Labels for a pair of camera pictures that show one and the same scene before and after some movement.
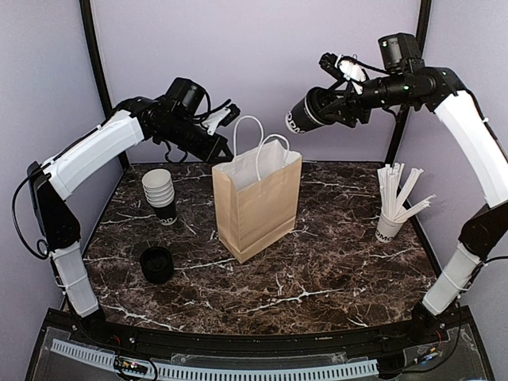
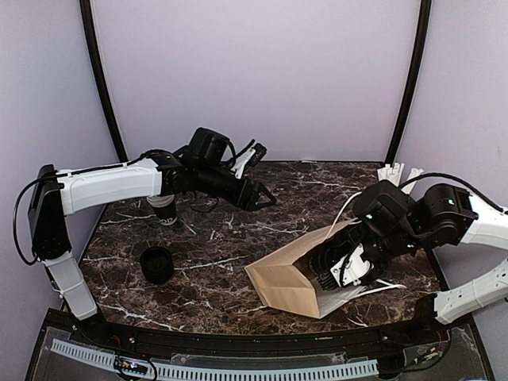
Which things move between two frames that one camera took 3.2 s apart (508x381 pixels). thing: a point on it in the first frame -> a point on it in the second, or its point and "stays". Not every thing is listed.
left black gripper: (217, 144) -> (248, 201)
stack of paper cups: (159, 193) stays
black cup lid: (157, 264) stays
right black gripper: (352, 101) -> (340, 241)
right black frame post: (404, 111) stays
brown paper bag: (256, 191) -> (281, 282)
